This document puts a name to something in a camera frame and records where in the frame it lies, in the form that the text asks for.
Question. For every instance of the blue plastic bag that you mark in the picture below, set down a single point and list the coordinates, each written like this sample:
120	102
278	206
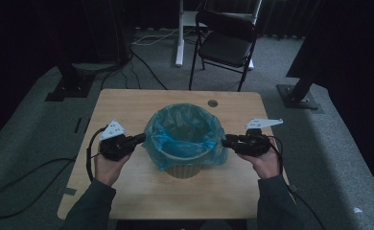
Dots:
156	140

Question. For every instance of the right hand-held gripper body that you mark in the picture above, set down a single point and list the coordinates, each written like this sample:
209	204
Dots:
253	143

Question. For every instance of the black folding chair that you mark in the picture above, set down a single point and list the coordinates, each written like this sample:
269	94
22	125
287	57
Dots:
226	48

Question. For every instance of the green plastic bin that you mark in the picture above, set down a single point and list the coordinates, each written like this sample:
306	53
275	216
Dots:
184	172

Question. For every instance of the white paper scrap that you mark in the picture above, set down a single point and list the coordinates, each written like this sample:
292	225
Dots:
357	210

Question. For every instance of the person's left hand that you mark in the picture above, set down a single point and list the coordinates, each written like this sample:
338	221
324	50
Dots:
110	169

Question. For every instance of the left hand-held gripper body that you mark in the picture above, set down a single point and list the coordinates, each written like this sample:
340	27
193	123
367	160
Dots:
114	148

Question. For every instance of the round table grommet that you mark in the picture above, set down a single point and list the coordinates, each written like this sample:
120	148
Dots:
212	103

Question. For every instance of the black floor tape strip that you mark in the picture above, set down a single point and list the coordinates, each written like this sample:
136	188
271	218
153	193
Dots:
77	125

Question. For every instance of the black stand base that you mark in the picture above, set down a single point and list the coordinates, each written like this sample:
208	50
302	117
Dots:
298	97
70	89

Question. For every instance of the grey tape strip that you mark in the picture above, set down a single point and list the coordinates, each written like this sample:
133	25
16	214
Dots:
292	188
70	191

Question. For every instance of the person's right hand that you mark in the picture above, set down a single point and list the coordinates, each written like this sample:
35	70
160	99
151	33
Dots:
266	164

